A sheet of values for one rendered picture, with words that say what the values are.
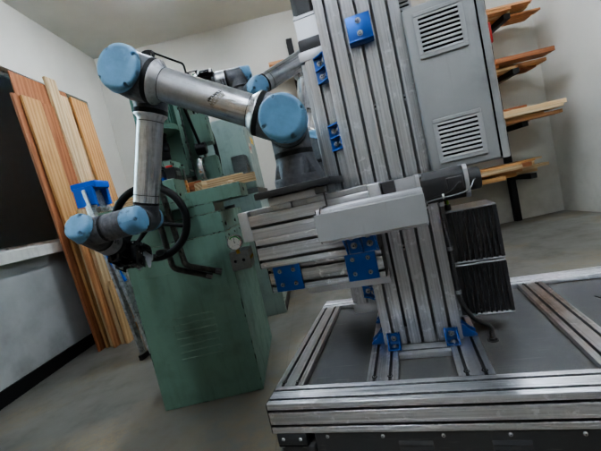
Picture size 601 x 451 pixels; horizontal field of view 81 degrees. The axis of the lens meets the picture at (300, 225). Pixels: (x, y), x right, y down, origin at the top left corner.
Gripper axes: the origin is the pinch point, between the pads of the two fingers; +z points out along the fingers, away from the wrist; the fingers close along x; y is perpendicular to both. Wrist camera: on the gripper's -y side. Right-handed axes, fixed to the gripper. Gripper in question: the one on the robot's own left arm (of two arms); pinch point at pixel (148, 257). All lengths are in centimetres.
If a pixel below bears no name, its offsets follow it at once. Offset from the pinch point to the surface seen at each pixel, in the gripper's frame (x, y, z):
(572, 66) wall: 326, -157, 178
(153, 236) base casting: -7.5, -16.8, 17.3
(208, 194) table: 19.8, -26.8, 13.7
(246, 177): 34, -38, 26
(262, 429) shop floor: 22, 63, 31
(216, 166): 19, -55, 35
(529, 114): 273, -124, 185
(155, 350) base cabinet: -22, 25, 39
